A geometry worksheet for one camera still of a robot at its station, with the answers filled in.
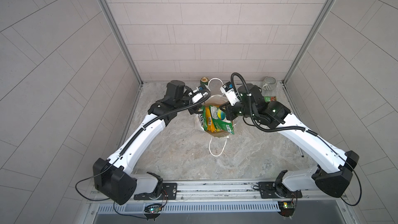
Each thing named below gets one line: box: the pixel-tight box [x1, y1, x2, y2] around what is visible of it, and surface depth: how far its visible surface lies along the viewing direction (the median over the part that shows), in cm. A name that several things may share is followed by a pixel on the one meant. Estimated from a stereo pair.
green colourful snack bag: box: [209, 105, 235, 135], surface depth 70 cm
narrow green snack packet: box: [201, 105, 208, 131], surface depth 81 cm
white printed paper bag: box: [194, 77, 235, 157], surface depth 79 cm
